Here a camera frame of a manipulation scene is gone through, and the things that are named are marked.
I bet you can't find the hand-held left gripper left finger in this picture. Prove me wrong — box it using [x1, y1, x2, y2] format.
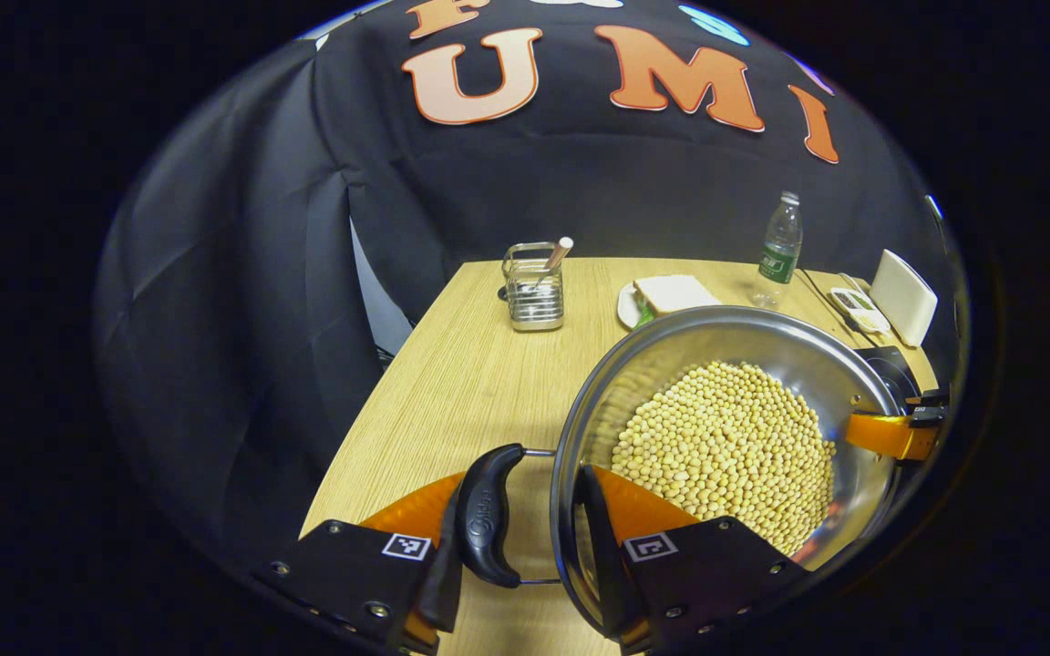
[252, 469, 471, 656]

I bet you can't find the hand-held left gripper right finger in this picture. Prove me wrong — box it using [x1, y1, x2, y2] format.
[571, 463, 808, 656]

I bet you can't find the clear water bottle green label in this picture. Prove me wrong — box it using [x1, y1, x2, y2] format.
[748, 190, 804, 311]

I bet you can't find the steel pot with black handles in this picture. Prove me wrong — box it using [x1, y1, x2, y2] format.
[454, 305, 909, 643]

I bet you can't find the metal wire holder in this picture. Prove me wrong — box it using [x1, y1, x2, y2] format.
[500, 241, 567, 333]

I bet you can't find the pile of yellow soybeans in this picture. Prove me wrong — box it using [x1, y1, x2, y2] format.
[610, 361, 838, 557]

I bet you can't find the black induction cooktop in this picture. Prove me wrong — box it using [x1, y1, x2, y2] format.
[853, 344, 927, 411]

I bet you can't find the white bread sandwich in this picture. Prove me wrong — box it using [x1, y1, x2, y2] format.
[633, 273, 723, 317]

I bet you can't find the white divided dish of beans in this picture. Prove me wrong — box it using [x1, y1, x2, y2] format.
[828, 286, 892, 335]

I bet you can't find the copper stick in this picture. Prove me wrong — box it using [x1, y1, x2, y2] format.
[539, 237, 575, 279]

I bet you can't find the black power cable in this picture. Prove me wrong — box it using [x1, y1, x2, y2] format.
[798, 269, 854, 320]

